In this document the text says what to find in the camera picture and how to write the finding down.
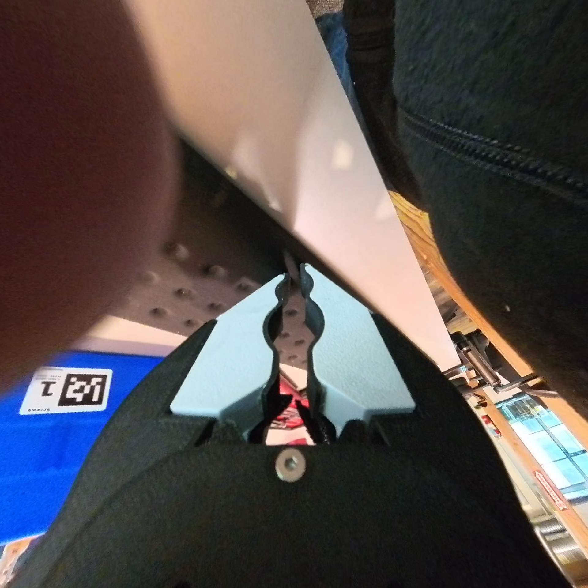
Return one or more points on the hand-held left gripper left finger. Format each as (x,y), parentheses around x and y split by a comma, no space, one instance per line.
(220,367)

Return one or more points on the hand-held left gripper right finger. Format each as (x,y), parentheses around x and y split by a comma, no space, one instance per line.
(358,367)

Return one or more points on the blue tagged storage bin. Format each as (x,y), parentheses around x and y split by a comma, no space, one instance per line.
(46,459)

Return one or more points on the person's right hand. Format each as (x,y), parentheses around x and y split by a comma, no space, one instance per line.
(69,160)

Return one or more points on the black metal chair mechanism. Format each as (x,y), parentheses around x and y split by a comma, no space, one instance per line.
(477,363)

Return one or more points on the black perforated wrist pad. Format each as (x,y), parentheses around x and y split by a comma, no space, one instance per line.
(206,239)

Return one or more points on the wooden board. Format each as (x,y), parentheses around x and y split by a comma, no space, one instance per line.
(427,239)

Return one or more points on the blue cloth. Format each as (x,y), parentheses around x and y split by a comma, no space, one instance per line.
(333,36)

